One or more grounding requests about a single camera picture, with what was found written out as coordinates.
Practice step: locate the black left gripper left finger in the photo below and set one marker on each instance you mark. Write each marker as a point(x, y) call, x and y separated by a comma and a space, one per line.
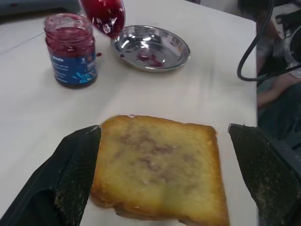
point(49, 188)

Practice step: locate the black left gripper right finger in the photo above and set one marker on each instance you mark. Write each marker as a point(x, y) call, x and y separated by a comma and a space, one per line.
point(265, 174)

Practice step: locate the toasted bread slice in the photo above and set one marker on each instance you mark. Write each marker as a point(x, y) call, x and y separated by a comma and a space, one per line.
point(160, 169)

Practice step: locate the jam-covered spoon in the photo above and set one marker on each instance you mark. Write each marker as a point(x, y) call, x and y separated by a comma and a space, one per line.
point(105, 16)

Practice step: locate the glass jam jar blue label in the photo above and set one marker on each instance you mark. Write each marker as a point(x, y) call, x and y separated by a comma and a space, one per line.
point(70, 54)

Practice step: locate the seated person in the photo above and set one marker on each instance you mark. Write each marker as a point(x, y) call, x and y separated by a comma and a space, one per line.
point(279, 77)

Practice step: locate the round metal dish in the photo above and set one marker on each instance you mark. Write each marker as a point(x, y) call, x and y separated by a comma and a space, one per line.
point(151, 48)

